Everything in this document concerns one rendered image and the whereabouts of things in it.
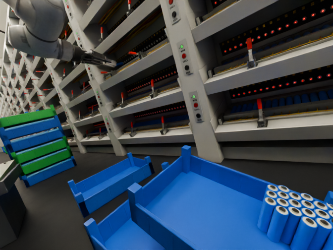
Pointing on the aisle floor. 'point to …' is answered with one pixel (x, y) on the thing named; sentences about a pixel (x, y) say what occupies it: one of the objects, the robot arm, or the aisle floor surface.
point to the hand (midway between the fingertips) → (109, 62)
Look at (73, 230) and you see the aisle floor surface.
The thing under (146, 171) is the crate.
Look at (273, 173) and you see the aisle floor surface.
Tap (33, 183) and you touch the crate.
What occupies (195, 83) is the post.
